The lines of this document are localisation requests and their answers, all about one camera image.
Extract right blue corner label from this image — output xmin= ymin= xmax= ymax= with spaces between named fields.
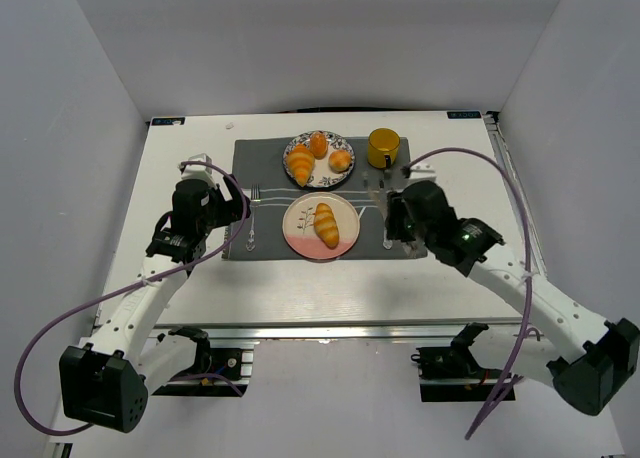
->
xmin=446 ymin=110 xmax=483 ymax=120

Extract blue floral plate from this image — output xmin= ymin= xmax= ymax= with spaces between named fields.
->
xmin=282 ymin=130 xmax=356 ymax=189

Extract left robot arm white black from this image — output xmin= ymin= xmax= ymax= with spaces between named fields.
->
xmin=59 ymin=174 xmax=250 ymax=433

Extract aluminium front table rail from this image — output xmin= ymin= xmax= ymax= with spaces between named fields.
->
xmin=74 ymin=318 xmax=539 ymax=354

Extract grey striped placemat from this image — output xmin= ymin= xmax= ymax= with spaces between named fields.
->
xmin=222 ymin=137 xmax=411 ymax=261

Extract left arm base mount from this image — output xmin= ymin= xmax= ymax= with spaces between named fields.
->
xmin=154 ymin=326 xmax=252 ymax=397

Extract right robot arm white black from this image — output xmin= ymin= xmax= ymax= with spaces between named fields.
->
xmin=385 ymin=180 xmax=639 ymax=416

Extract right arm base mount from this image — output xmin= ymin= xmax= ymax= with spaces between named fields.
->
xmin=411 ymin=323 xmax=501 ymax=403

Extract silver ornate fork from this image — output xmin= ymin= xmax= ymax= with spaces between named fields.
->
xmin=245 ymin=184 xmax=261 ymax=252

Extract round golden bread roll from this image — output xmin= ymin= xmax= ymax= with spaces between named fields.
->
xmin=328 ymin=150 xmax=352 ymax=173

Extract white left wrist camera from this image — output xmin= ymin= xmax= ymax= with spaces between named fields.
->
xmin=179 ymin=153 xmax=217 ymax=187

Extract left blue corner label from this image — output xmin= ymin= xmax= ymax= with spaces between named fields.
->
xmin=150 ymin=117 xmax=186 ymax=126

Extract yellow mug black handle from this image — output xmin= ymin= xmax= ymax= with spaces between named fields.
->
xmin=367 ymin=128 xmax=400 ymax=170

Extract blue corner label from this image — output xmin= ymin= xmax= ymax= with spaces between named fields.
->
xmin=446 ymin=110 xmax=483 ymax=120
xmin=150 ymin=117 xmax=186 ymax=126

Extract small striped croissant bread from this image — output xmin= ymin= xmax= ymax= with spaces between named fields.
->
xmin=314 ymin=203 xmax=340 ymax=249

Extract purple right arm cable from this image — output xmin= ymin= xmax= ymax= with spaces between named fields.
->
xmin=401 ymin=147 xmax=532 ymax=440

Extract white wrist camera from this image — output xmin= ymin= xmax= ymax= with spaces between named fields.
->
xmin=401 ymin=162 xmax=437 ymax=185
xmin=179 ymin=153 xmax=217 ymax=187

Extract round orange bun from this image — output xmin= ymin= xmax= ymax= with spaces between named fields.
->
xmin=309 ymin=131 xmax=328 ymax=159

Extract large striped croissant bread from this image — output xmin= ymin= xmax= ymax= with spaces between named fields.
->
xmin=286 ymin=144 xmax=315 ymax=187

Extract silver ornate table knife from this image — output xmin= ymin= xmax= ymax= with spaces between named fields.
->
xmin=378 ymin=177 xmax=393 ymax=250

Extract silver metal tongs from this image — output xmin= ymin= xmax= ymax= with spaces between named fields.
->
xmin=362 ymin=171 xmax=427 ymax=259

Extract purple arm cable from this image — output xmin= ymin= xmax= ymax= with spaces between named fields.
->
xmin=13 ymin=160 xmax=251 ymax=437
xmin=401 ymin=147 xmax=532 ymax=440

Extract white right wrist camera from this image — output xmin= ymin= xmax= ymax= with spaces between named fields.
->
xmin=401 ymin=162 xmax=437 ymax=185

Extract cream and pink plate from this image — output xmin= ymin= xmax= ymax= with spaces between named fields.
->
xmin=282 ymin=192 xmax=360 ymax=261

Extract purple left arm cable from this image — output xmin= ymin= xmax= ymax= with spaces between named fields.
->
xmin=13 ymin=160 xmax=251 ymax=437

